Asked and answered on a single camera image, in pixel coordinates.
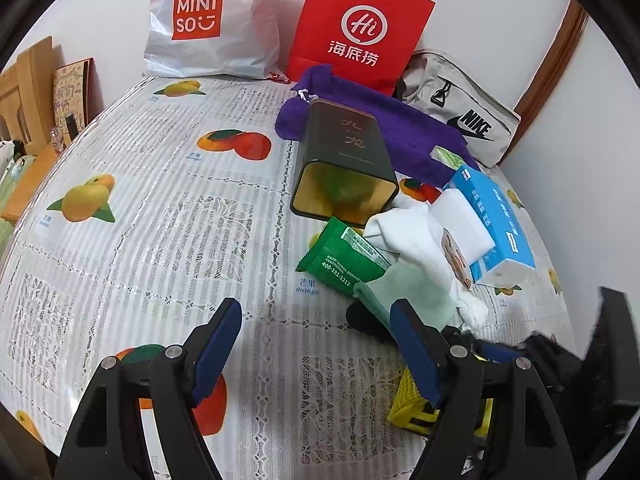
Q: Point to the dark green tin box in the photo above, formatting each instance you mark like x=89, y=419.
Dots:
x=345, y=145

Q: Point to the red white small wrapper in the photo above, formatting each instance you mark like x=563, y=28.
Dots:
x=277, y=77

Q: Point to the red paper bag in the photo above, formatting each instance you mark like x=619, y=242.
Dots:
x=360, y=5

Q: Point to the wooden chair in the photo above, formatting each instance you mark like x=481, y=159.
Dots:
x=30, y=90

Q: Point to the light green sock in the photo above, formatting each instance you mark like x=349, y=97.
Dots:
x=410, y=290

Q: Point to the yellow and black knitted toy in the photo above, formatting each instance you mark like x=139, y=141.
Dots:
x=412, y=400

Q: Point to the blue tissue pack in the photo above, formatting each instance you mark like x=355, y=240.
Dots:
x=500, y=230

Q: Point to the purple plush cloth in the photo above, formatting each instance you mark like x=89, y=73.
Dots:
x=405, y=130

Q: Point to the white sock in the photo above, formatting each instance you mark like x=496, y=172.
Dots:
x=410, y=235

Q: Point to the white plastic shopping bag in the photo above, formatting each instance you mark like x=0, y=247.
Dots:
x=240, y=25

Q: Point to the wooden door frame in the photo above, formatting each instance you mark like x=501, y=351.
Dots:
x=555, y=55

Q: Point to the green snack packet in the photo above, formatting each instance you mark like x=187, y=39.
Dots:
x=340, y=260

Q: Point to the white sponge block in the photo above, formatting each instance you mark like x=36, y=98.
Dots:
x=465, y=220

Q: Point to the small glass bottle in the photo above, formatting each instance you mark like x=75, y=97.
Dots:
x=55, y=141

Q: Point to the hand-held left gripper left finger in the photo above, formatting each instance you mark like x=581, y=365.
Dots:
x=220, y=340

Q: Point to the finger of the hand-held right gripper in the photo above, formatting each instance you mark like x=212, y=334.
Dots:
x=495, y=352

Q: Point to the grey waist bag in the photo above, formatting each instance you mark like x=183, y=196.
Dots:
x=460, y=95

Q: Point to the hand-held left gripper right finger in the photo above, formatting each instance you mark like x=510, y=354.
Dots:
x=415, y=345

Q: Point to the green white small packet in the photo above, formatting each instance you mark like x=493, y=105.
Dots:
x=447, y=157

